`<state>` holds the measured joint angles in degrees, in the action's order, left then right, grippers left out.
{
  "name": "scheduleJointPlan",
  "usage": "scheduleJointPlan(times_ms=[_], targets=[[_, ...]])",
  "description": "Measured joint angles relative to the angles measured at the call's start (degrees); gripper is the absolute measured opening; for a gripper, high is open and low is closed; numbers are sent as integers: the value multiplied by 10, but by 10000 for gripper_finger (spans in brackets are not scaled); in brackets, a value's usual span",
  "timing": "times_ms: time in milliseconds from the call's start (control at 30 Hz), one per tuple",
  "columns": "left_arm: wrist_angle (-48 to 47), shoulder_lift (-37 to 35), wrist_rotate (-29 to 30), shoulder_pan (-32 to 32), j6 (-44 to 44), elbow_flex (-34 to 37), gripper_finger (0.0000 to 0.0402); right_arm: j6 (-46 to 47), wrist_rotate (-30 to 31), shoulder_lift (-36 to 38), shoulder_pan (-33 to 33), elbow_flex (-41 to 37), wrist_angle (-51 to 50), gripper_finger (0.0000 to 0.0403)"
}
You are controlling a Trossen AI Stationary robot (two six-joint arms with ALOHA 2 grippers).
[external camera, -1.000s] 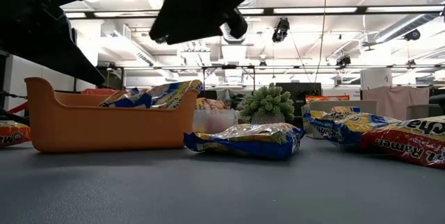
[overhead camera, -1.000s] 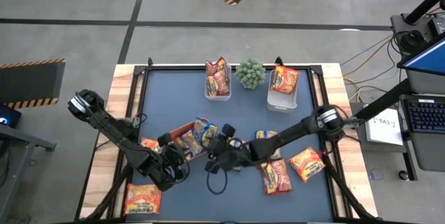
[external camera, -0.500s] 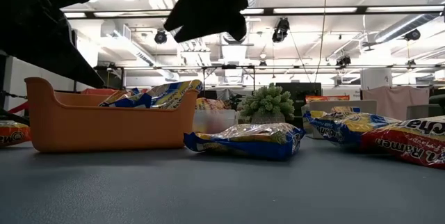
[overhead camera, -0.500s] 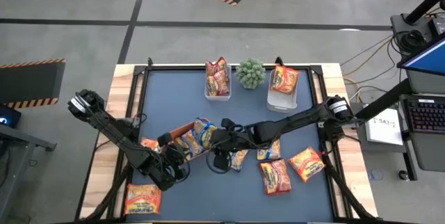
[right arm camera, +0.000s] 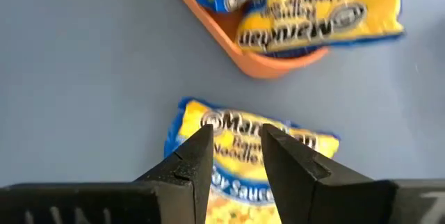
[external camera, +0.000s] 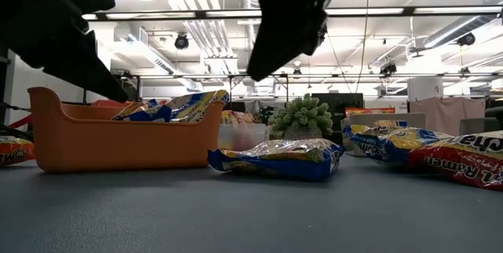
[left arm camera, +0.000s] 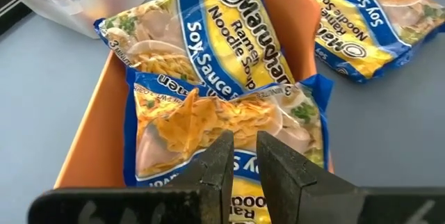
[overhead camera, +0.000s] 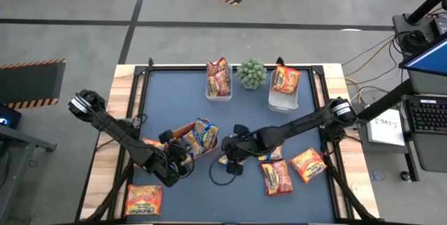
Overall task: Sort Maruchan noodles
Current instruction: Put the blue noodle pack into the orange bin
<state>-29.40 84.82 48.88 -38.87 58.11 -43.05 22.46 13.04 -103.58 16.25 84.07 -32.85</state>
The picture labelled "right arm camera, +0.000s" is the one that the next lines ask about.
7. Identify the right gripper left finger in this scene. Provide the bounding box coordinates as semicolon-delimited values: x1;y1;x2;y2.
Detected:
133;124;215;224

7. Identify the orange plastic bin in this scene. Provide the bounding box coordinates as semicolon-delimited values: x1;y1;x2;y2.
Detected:
161;0;412;81

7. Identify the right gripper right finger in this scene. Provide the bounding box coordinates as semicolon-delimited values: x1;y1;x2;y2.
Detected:
260;122;398;224

